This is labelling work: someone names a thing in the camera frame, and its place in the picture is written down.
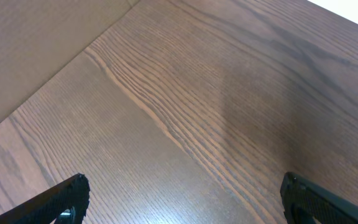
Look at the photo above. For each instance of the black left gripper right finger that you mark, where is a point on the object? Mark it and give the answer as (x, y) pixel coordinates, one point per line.
(306, 202)

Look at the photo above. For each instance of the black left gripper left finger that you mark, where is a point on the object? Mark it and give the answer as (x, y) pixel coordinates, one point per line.
(67, 202)

